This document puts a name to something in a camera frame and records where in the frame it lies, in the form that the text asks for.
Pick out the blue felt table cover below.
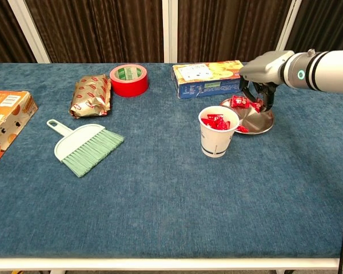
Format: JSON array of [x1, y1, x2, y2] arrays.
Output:
[[0, 62, 343, 259]]

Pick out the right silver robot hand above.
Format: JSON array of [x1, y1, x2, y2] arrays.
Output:
[[238, 50, 295, 112]]

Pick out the white paper cup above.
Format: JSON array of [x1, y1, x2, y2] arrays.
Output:
[[198, 106, 240, 158]]

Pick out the round silver metal plate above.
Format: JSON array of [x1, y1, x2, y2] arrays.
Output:
[[219, 98, 275, 135]]

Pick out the teal hand brush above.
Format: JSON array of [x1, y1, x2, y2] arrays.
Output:
[[46, 119, 125, 178]]

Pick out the white partition post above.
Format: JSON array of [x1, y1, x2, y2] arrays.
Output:
[[276, 0, 302, 52], [7, 0, 51, 64], [162, 0, 178, 63]]

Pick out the gold foil snack pack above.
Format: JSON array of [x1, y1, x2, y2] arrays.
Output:
[[69, 74, 112, 119]]

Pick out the yellow blue biscuit box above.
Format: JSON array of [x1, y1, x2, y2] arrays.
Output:
[[171, 59, 245, 99]]

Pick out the white table frame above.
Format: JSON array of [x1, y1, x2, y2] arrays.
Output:
[[0, 257, 343, 274]]

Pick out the red candies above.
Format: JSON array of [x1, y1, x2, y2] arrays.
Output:
[[201, 113, 232, 131], [230, 95, 262, 134]]

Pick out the red tape roll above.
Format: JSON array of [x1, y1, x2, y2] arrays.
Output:
[[109, 64, 149, 98]]

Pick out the dark brown pleated curtain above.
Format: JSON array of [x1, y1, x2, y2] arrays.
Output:
[[285, 0, 343, 54], [25, 0, 164, 64], [0, 0, 37, 66], [177, 0, 294, 64]]

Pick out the orange cardboard box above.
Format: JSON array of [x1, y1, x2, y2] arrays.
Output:
[[0, 90, 39, 174]]

